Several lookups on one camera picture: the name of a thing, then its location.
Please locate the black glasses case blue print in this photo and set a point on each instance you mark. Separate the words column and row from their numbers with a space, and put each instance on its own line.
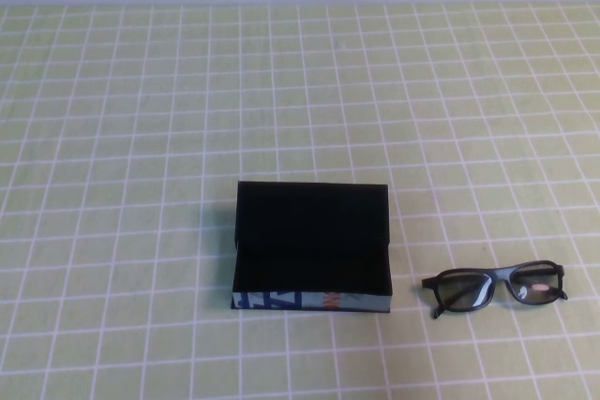
column 304, row 231

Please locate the black framed glasses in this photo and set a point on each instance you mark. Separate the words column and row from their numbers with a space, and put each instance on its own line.
column 501, row 274

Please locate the green white checked tablecloth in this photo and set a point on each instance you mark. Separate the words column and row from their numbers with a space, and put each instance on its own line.
column 187, row 114

